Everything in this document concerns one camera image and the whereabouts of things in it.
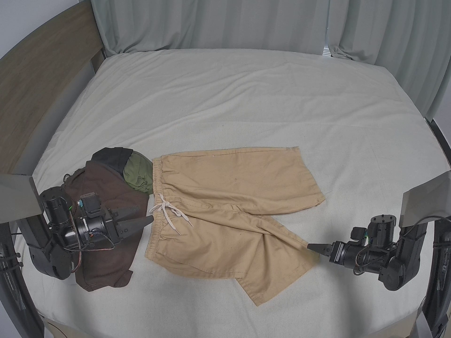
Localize green garment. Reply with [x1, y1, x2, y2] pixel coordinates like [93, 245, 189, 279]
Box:
[123, 152, 156, 194]

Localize brown garment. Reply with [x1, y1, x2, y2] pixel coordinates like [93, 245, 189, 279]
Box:
[58, 161, 150, 291]

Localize pale green curtain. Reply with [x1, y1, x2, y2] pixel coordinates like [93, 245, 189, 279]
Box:
[326, 0, 451, 119]
[86, 0, 332, 58]

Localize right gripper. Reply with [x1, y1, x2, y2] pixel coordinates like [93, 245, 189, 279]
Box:
[329, 241, 367, 269]

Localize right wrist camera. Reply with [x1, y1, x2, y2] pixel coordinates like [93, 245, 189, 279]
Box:
[350, 227, 369, 244]

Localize tan shorts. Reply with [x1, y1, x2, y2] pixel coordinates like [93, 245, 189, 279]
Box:
[144, 146, 326, 307]

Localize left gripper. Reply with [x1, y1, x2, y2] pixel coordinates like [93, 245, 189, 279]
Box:
[76, 204, 155, 249]

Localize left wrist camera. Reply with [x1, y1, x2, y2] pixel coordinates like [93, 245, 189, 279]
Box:
[79, 193, 103, 218]

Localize bed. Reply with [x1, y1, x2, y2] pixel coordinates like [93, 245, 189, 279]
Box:
[0, 0, 451, 338]

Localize black garment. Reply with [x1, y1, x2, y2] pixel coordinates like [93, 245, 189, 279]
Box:
[92, 147, 134, 182]

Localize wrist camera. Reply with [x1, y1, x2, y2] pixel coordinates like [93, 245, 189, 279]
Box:
[79, 193, 103, 218]
[350, 227, 369, 244]

